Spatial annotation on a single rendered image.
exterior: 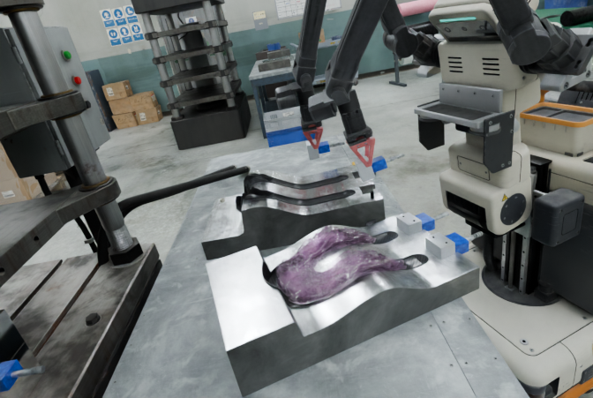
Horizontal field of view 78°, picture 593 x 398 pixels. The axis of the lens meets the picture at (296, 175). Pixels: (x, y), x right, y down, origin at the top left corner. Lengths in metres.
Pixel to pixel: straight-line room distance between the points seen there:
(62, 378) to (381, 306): 0.66
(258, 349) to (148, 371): 0.26
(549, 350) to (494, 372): 0.78
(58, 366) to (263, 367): 0.48
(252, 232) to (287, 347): 0.41
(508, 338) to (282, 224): 0.87
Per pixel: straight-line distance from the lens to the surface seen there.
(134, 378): 0.85
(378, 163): 1.01
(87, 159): 1.13
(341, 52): 0.86
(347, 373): 0.72
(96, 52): 8.17
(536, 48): 0.95
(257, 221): 0.99
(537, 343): 1.51
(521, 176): 1.26
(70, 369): 0.98
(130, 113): 7.72
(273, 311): 0.68
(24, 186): 4.59
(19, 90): 1.27
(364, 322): 0.72
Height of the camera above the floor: 1.36
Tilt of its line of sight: 23 degrees down
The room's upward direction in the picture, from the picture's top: 11 degrees counter-clockwise
